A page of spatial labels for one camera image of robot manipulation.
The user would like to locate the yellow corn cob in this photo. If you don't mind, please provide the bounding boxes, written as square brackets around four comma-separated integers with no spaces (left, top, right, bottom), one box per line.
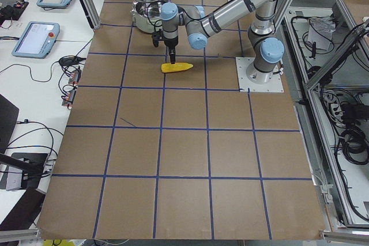
[161,62,193,73]

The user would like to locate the pale green steel pot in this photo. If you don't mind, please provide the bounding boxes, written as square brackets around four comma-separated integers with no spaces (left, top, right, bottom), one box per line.
[130,0,168,34]

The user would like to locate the small circuit board strip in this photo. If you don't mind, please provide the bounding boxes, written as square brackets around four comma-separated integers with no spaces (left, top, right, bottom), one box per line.
[61,68,81,109]

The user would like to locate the brown paper table mat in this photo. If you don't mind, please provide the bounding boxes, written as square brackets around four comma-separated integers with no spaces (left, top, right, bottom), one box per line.
[37,0,325,240]

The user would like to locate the black computer mouse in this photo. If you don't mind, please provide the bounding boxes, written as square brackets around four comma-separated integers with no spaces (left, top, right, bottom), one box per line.
[58,56,86,67]

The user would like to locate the lower blue teach pendant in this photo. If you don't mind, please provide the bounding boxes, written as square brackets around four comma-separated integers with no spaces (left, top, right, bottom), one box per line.
[12,21,60,59]

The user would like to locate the black electronics board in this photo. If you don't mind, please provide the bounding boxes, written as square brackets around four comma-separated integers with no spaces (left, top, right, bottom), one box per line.
[1,1,29,24]

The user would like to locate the white crumpled paper bag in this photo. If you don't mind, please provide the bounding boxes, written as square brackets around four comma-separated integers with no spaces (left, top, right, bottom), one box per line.
[307,16,336,51]

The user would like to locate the black laptop corner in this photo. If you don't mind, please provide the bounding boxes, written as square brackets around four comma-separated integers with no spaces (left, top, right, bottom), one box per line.
[0,95,19,154]

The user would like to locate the grey box device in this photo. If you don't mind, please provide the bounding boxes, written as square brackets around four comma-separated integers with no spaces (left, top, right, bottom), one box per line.
[1,172,41,191]

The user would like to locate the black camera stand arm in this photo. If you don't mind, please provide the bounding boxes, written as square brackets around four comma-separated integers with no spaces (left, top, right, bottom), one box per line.
[1,154,43,173]

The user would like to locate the black cable bundle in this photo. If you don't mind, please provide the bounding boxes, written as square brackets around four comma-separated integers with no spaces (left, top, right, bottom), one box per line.
[331,104,369,166]

